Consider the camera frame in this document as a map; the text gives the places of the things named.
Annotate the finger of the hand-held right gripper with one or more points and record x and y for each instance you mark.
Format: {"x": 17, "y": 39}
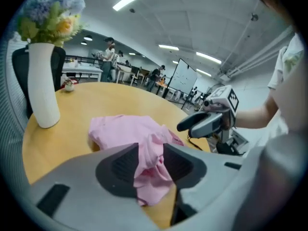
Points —
{"x": 207, "y": 126}
{"x": 190, "y": 121}

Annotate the black round pendant lamp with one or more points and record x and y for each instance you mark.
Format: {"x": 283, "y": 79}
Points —
{"x": 83, "y": 43}
{"x": 88, "y": 38}

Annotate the white desk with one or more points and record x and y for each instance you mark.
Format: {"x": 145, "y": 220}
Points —
{"x": 81, "y": 71}

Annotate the person's face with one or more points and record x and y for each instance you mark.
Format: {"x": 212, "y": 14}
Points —
{"x": 272, "y": 1}

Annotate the person's left forearm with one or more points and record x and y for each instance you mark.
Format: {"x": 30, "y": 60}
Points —
{"x": 286, "y": 172}

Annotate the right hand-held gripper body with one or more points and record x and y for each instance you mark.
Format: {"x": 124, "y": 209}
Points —
{"x": 228, "y": 97}

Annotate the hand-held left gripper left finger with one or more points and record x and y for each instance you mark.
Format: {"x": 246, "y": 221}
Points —
{"x": 79, "y": 177}

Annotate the white ceiling duct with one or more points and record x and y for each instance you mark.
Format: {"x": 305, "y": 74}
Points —
{"x": 255, "y": 59}

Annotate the person's right forearm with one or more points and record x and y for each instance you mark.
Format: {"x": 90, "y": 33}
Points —
{"x": 255, "y": 117}

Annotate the white rolling whiteboard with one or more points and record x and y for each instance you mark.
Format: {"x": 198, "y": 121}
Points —
{"x": 183, "y": 78}

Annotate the person's white t-shirt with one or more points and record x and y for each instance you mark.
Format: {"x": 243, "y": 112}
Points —
{"x": 279, "y": 76}

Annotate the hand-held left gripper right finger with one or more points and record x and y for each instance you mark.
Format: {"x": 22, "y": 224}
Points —
{"x": 211, "y": 177}

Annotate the pink long-sleeved top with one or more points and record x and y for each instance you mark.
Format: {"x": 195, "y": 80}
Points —
{"x": 125, "y": 129}

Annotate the long ceiling light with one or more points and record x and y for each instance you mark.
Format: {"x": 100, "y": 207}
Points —
{"x": 126, "y": 1}
{"x": 203, "y": 72}
{"x": 168, "y": 47}
{"x": 208, "y": 57}

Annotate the white ribbed vase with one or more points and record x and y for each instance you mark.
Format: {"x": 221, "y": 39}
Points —
{"x": 43, "y": 90}

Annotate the artificial flower bouquet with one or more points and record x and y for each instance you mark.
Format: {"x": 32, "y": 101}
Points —
{"x": 50, "y": 16}

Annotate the white and black equipment box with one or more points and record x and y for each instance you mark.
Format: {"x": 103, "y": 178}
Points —
{"x": 234, "y": 143}

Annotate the black mesh office chair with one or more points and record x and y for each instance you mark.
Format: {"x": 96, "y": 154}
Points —
{"x": 19, "y": 66}

